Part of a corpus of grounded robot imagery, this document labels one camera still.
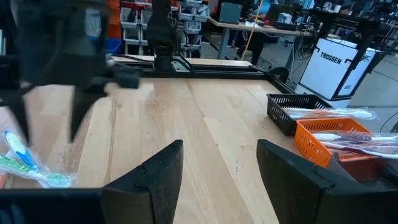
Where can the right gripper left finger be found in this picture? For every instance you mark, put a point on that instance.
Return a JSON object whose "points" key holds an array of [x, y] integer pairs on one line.
{"points": [[149, 193]]}

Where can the person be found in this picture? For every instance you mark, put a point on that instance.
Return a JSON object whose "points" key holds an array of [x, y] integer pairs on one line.
{"points": [[261, 6]]}

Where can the black aluminium table frame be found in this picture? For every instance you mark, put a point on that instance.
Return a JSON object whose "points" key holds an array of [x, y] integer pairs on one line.
{"points": [[217, 74]]}

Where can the purple toothbrush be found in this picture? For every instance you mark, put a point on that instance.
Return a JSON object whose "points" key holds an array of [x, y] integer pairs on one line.
{"points": [[357, 149], [351, 137]]}

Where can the green toothbrush in clear wrapper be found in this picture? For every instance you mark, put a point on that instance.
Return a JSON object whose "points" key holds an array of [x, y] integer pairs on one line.
{"points": [[59, 180]]}

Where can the blue toothbrush in clear wrapper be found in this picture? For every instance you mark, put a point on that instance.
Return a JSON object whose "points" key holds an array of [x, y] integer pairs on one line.
{"points": [[23, 152]]}

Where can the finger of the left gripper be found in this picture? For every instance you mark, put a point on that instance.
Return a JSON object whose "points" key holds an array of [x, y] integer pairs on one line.
{"points": [[82, 109], [17, 109]]}

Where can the orange perforated plastic basket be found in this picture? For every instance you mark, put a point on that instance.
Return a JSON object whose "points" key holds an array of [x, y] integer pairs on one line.
{"points": [[311, 149]]}

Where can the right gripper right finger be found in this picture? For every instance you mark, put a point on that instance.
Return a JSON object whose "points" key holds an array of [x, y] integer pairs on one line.
{"points": [[304, 199]]}

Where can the black laptop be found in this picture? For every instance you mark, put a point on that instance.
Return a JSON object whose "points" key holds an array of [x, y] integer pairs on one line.
{"points": [[276, 12]]}

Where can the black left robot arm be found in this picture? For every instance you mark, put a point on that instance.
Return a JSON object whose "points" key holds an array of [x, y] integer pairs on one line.
{"points": [[163, 31]]}

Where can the white bin shelf unit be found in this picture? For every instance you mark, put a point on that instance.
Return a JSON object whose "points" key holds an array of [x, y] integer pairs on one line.
{"points": [[192, 18]]}

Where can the wooden office desk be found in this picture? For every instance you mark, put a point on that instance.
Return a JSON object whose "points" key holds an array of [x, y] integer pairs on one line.
{"points": [[248, 28]]}

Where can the black perforated plastic basket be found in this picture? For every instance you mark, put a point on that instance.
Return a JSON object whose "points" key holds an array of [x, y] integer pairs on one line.
{"points": [[280, 118]]}

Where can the white Trossen equipment cart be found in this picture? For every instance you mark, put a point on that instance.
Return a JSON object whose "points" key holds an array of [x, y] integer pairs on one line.
{"points": [[329, 68]]}

